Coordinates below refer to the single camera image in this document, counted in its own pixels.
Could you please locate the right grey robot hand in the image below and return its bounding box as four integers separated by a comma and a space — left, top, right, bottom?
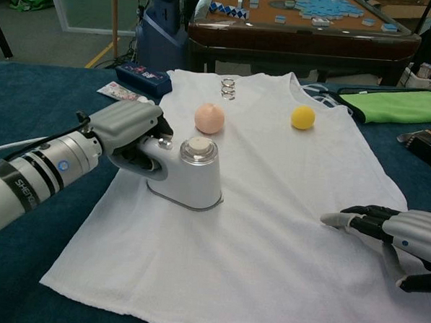
317, 202, 431, 293

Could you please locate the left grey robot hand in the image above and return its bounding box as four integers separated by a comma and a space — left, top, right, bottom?
87, 99, 176, 176

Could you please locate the white handheld steamer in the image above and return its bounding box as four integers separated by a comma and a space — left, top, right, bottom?
135, 134, 227, 213

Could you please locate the white sleeveless shirt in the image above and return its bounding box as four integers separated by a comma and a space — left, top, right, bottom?
37, 60, 431, 323

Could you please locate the white toothpaste tube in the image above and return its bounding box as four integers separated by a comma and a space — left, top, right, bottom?
97, 81, 157, 105

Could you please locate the navy printed carton box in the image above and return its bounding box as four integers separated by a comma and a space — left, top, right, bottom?
113, 61, 173, 97

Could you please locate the peach foam ball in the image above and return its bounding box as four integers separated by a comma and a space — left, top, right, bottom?
193, 102, 227, 136

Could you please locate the black gold-lettered packet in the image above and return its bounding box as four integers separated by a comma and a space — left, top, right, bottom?
395, 127, 431, 170

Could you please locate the dark teal table cover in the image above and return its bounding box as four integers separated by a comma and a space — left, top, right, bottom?
0, 61, 431, 323

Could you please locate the blue standing machine body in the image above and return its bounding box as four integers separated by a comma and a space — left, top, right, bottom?
133, 0, 191, 72

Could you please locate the wooden pole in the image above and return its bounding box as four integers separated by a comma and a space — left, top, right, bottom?
110, 0, 123, 59

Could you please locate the green microfiber cloth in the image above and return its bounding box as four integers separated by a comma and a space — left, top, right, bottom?
336, 84, 431, 127

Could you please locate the blue-white snake cube puzzle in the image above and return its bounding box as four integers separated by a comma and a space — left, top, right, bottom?
207, 1, 251, 20

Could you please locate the white storage box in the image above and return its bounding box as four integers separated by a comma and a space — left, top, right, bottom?
399, 61, 431, 89

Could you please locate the yellow foam ball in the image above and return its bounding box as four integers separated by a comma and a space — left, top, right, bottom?
289, 105, 317, 132

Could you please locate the brown mahjong table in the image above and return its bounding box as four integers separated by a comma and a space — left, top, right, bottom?
186, 0, 425, 88

